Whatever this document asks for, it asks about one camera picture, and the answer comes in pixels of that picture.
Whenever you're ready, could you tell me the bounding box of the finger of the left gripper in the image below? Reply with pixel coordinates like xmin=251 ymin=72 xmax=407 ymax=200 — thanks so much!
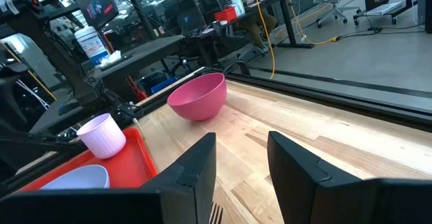
xmin=0 ymin=139 xmax=85 ymax=152
xmin=0 ymin=129 xmax=85 ymax=144

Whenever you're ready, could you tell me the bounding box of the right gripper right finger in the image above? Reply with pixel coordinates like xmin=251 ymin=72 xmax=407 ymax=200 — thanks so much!
xmin=267 ymin=130 xmax=432 ymax=224

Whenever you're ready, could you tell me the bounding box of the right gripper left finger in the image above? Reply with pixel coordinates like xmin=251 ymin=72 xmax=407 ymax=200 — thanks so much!
xmin=0 ymin=132 xmax=217 ymax=224

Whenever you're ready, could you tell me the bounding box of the lavender plastic plate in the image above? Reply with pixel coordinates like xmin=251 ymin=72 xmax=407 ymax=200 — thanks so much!
xmin=40 ymin=163 xmax=111 ymax=190

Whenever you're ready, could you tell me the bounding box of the lilac ribbed plastic mug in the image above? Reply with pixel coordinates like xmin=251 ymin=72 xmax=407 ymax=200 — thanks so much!
xmin=76 ymin=113 xmax=128 ymax=160

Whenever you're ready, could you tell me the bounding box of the magenta plastic bowl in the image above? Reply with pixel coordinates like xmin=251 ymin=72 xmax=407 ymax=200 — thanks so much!
xmin=166 ymin=72 xmax=228 ymax=122

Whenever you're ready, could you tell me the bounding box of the red plastic tray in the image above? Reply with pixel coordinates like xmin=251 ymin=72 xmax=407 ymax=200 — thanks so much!
xmin=18 ymin=127 xmax=159 ymax=193

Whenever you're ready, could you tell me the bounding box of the red plastic object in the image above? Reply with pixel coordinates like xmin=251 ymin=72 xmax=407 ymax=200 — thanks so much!
xmin=128 ymin=76 xmax=149 ymax=103

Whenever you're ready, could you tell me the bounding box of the white crumpled tissue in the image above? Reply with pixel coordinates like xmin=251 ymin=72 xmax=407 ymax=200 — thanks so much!
xmin=99 ymin=50 xmax=123 ymax=67

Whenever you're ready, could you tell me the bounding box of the white wipes canister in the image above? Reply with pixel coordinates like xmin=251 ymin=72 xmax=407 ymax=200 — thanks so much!
xmin=74 ymin=25 xmax=111 ymax=67

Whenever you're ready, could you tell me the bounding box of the blue plastic bin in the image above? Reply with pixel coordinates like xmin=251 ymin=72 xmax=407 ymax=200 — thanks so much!
xmin=150 ymin=76 xmax=180 ymax=95

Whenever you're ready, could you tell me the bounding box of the grey desk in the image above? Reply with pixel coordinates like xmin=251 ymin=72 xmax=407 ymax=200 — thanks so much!
xmin=90 ymin=34 xmax=186 ymax=93

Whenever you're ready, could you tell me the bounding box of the black computer monitor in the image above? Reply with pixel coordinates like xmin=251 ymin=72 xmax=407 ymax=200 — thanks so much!
xmin=65 ymin=0 xmax=120 ymax=30

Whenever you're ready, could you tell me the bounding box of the black desk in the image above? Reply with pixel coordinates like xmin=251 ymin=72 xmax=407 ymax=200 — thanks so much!
xmin=188 ymin=0 xmax=317 ymax=49

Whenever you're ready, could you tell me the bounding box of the person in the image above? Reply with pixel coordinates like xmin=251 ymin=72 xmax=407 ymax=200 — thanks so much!
xmin=224 ymin=0 xmax=279 ymax=51

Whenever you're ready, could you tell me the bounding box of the red plastic bin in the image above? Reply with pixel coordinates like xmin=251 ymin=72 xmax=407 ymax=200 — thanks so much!
xmin=214 ymin=6 xmax=239 ymax=24

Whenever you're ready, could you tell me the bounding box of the white striped container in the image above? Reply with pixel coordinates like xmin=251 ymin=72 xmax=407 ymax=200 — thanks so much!
xmin=229 ymin=0 xmax=246 ymax=18

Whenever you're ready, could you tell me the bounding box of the rolling cart platform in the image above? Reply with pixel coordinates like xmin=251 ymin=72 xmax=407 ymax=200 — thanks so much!
xmin=352 ymin=0 xmax=416 ymax=27

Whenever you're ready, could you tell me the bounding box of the yellow extension cable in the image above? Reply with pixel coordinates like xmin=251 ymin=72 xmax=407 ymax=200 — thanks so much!
xmin=250 ymin=0 xmax=277 ymax=80
xmin=272 ymin=0 xmax=340 ymax=46

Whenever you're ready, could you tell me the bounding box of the black floor cable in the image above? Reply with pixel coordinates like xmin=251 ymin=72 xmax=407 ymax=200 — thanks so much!
xmin=337 ymin=24 xmax=427 ymax=43

